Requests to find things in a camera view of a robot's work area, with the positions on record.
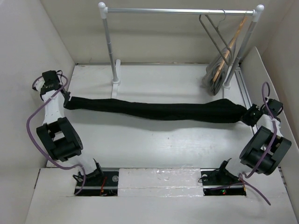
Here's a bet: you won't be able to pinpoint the black trousers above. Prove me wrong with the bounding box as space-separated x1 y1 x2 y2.
64 97 247 124

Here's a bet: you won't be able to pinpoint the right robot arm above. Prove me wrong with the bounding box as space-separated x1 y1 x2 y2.
239 98 292 179

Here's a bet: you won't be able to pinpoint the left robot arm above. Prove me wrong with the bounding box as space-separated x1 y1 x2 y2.
32 70 104 185

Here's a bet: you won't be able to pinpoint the wooden hanger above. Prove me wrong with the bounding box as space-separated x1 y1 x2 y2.
213 16 247 82

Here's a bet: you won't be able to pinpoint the grey metal hanger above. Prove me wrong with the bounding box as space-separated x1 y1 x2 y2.
199 9 234 65

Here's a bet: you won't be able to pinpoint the silver clothes rack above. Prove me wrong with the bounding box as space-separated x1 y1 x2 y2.
96 2 264 103

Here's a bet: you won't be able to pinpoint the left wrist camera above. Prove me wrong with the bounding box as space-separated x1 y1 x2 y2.
42 70 60 87

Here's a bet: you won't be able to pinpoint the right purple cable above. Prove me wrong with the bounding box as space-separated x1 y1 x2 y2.
238 81 278 206

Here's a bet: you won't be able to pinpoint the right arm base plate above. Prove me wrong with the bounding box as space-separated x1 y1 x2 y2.
198 168 247 196

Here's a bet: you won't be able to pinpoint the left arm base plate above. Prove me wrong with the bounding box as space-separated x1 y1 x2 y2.
77 168 119 196

